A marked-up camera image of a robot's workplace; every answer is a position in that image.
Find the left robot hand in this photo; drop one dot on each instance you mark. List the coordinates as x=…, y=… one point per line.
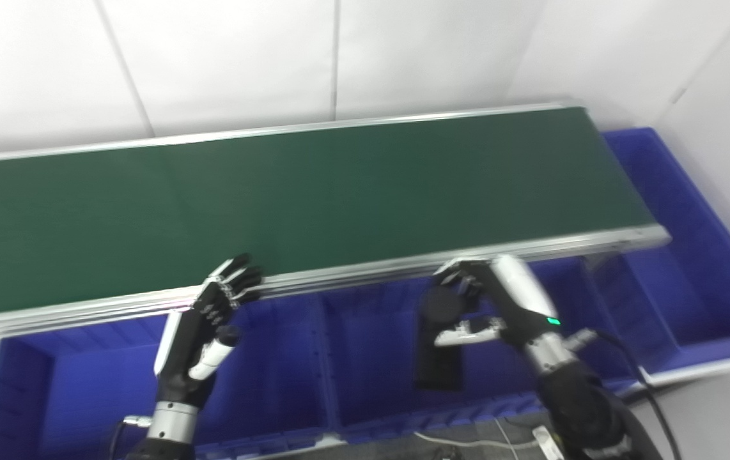
x=189, y=351

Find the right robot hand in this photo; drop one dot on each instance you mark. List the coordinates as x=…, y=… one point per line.
x=518, y=300

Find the black cylinder-on-block part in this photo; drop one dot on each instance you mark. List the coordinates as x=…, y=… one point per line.
x=438, y=367

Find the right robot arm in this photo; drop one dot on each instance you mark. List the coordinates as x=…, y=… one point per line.
x=582, y=396

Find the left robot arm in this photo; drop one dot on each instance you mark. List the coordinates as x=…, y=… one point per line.
x=170, y=421

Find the green conveyor belt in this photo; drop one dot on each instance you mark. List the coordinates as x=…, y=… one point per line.
x=339, y=191
x=371, y=275

